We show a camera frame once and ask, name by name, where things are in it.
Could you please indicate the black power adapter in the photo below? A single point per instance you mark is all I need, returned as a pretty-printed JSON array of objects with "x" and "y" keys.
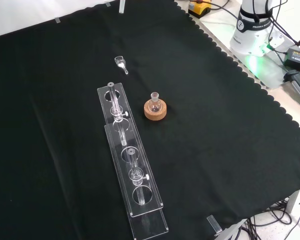
[{"x": 297, "y": 58}]

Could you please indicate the glass round-bottom flask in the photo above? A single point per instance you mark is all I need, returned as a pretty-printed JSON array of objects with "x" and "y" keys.
[{"x": 155, "y": 106}]

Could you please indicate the black cloth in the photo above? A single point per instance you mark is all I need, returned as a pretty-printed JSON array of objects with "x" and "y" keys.
[{"x": 215, "y": 130}]

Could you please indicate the clear acrylic funnel stand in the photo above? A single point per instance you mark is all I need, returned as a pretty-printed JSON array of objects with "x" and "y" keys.
[{"x": 122, "y": 175}]

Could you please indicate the yellow stop button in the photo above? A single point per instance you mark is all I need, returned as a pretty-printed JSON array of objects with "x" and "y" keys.
[{"x": 200, "y": 8}]

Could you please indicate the clear cloth clip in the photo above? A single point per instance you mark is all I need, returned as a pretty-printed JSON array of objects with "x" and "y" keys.
[
  {"x": 108, "y": 3},
  {"x": 57, "y": 20},
  {"x": 213, "y": 223}
]

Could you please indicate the small glass weighing funnel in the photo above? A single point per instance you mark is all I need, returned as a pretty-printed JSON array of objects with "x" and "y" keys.
[{"x": 119, "y": 62}]

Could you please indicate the grey metal base plate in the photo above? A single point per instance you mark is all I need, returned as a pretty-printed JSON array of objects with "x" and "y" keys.
[{"x": 265, "y": 70}]

